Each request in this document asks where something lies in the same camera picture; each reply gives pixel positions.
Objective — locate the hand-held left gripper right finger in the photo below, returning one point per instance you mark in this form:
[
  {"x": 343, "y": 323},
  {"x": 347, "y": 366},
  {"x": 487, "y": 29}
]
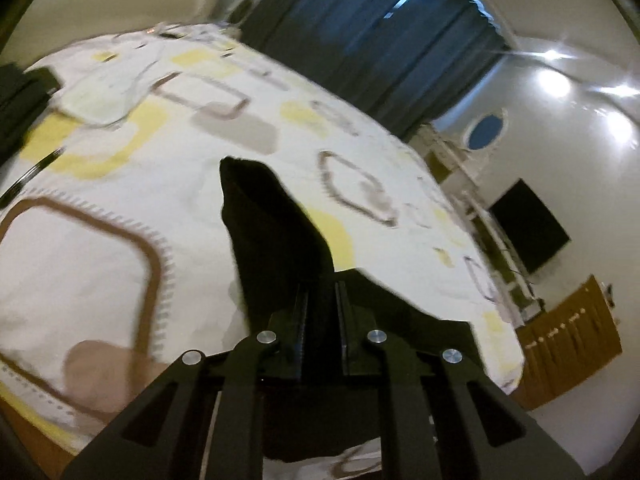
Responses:
[{"x": 344, "y": 322}]

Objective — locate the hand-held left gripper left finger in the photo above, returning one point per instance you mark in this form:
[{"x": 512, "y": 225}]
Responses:
[{"x": 300, "y": 322}]

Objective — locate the black pants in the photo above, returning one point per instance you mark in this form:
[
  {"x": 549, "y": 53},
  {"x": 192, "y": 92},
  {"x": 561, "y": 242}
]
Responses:
[{"x": 270, "y": 220}]

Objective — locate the white television stand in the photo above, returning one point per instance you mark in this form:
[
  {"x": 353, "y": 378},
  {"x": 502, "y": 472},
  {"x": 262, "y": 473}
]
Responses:
[{"x": 505, "y": 270}]

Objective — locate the white dressing table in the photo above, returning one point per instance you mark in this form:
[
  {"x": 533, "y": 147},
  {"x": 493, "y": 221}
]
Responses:
[{"x": 445, "y": 165}]

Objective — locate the bed with patterned sheet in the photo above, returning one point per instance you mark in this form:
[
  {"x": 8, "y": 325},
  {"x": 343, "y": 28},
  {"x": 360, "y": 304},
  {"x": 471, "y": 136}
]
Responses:
[{"x": 250, "y": 125}]

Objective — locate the black television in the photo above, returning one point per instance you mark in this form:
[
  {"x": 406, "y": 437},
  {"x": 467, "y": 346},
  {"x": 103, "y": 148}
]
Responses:
[{"x": 530, "y": 227}]

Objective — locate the white oval vanity mirror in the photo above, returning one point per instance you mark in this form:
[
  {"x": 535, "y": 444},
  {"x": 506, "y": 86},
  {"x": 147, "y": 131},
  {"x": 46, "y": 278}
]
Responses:
[{"x": 484, "y": 131}]

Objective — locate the blue curtain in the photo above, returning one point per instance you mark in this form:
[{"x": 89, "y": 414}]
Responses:
[{"x": 390, "y": 25}]

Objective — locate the folded dark cloth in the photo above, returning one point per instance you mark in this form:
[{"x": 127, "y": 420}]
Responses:
[{"x": 20, "y": 105}]

